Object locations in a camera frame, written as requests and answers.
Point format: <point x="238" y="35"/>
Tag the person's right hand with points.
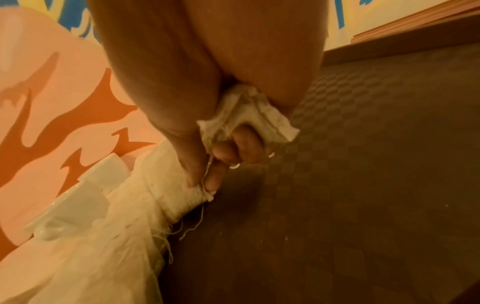
<point x="225" y="47"/>

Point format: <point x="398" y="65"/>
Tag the dark brown tray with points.
<point x="360" y="178"/>

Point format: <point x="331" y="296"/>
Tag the row of tea bags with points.
<point x="112" y="249"/>

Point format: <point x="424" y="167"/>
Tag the small white cup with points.
<point x="67" y="211"/>

